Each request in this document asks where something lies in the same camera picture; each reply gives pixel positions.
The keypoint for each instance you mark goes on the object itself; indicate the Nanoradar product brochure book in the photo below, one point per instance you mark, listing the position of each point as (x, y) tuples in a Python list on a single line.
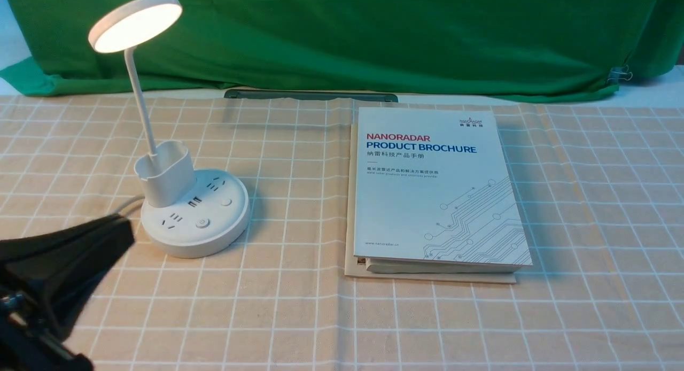
[(431, 198)]

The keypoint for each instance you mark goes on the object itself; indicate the green backdrop cloth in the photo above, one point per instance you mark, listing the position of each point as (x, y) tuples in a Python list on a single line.
[(535, 51)]

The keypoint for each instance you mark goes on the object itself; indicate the dark grey metal bar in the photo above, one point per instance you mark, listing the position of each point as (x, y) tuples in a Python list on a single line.
[(257, 94)]

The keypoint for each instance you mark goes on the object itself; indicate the beige checkered tablecloth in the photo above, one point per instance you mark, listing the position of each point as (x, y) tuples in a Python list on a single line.
[(600, 190)]

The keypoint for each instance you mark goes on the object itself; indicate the silver binder clip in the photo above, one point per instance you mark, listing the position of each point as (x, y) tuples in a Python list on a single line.
[(619, 74)]

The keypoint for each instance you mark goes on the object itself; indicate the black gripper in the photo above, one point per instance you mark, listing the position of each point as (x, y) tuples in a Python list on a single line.
[(47, 280)]

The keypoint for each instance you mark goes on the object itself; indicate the white desk lamp with sockets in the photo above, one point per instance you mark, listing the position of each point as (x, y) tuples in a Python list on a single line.
[(186, 212)]

